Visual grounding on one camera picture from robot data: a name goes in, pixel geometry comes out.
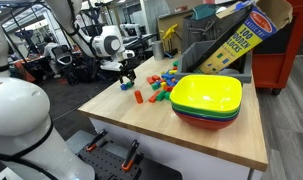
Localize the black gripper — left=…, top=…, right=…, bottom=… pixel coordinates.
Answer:
left=119, top=68, right=138, bottom=86

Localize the black office chair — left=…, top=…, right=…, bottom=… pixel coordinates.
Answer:
left=51, top=44, right=80, bottom=86

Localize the blue plastic bowl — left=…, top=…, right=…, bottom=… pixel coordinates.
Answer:
left=172, top=105, right=241, bottom=122

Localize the green plastic bowl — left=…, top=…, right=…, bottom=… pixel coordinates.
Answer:
left=170, top=99, right=242, bottom=118

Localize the long red wooden block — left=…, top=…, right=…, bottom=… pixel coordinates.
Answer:
left=148, top=89, right=162, bottom=104

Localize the black pegboard plate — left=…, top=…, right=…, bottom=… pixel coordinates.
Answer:
left=76, top=139, right=143, bottom=180

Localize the dark robot base platform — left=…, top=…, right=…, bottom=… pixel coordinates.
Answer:
left=65, top=129, right=184, bottom=180

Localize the brown cardboard box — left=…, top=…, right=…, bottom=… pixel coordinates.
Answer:
left=156, top=11, right=192, bottom=54

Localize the red plastic bowl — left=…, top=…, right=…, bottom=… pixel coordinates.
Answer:
left=174, top=109, right=239, bottom=131

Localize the teal bag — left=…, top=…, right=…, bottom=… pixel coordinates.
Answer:
left=190, top=3, right=217, bottom=21

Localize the red wooden cylinder block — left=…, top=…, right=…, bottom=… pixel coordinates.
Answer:
left=134, top=90, right=144, bottom=105

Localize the grey fabric bin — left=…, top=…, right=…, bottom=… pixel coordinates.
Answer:
left=181, top=9, right=240, bottom=53

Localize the yellow plastic bowl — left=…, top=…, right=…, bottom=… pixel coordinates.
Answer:
left=169, top=74, right=243, bottom=113

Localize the blue clamp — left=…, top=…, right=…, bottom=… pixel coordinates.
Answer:
left=164, top=48, right=179, bottom=60

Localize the red tool cart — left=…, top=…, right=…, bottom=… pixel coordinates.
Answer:
left=251, top=0, right=303, bottom=97

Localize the long green wooden block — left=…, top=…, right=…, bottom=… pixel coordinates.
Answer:
left=155, top=89, right=167, bottom=102

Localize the wooden blocks cardboard box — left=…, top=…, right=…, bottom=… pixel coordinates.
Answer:
left=192, top=0, right=294, bottom=75

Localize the grey plastic bin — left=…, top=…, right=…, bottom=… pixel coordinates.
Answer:
left=174, top=39, right=253, bottom=84

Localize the black orange clamp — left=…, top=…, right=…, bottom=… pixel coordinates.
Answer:
left=85, top=129, right=109, bottom=153
left=121, top=139, right=141, bottom=173

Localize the seated person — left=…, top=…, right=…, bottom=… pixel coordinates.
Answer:
left=42, top=35, right=64, bottom=79

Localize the blue wooden block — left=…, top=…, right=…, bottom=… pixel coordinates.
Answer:
left=160, top=73, right=176, bottom=87

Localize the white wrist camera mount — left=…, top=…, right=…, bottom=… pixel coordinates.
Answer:
left=100, top=59, right=125, bottom=73

